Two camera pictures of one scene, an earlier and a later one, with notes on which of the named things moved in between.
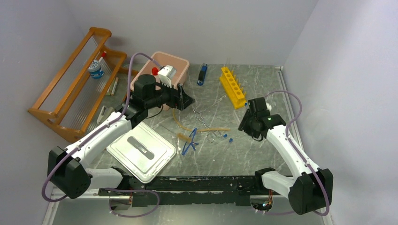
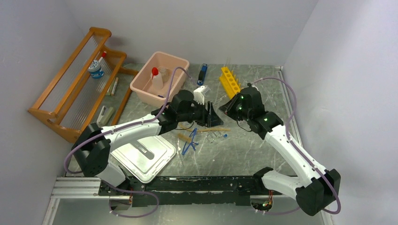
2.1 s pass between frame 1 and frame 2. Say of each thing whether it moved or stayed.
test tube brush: stayed
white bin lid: stayed
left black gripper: moved
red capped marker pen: stayed
